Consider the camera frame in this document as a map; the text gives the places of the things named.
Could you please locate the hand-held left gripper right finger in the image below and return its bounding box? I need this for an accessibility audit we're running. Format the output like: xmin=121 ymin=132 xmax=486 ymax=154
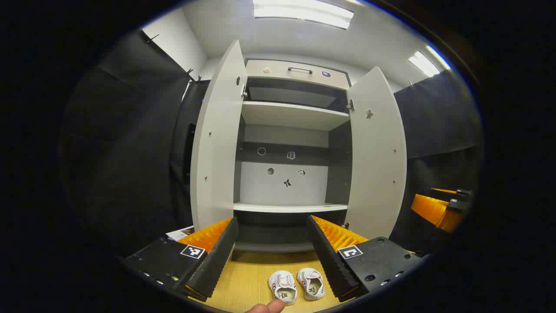
xmin=306 ymin=215 xmax=428 ymax=303

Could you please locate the white shoe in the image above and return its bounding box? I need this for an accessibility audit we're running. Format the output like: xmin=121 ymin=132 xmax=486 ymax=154
xmin=297 ymin=267 xmax=326 ymax=301
xmin=268 ymin=270 xmax=298 ymax=306

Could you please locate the stack of magazines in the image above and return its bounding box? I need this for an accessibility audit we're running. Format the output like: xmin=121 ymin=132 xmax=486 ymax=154
xmin=166 ymin=226 xmax=195 ymax=242

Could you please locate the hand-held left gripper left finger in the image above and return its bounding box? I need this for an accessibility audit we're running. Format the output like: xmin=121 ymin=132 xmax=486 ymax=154
xmin=119 ymin=216 xmax=239 ymax=303

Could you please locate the small ceiling light panel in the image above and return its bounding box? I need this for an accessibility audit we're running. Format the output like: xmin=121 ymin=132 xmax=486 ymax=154
xmin=408 ymin=43 xmax=452 ymax=78

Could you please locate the large ceiling light panel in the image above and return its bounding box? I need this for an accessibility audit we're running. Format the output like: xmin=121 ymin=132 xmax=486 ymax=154
xmin=253 ymin=0 xmax=354 ymax=30

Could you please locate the white shoe cabinet door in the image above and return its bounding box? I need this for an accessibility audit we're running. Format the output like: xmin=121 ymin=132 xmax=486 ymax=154
xmin=190 ymin=40 xmax=248 ymax=233
xmin=345 ymin=66 xmax=407 ymax=240

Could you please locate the white shoe cabinet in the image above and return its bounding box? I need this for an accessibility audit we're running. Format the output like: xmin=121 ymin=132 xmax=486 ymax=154
xmin=233 ymin=58 xmax=353 ymax=253

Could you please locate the black backdrop cloth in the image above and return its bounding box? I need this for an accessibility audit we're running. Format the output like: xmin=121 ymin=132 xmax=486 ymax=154
xmin=393 ymin=70 xmax=483 ymax=257
xmin=59 ymin=28 xmax=211 ymax=259

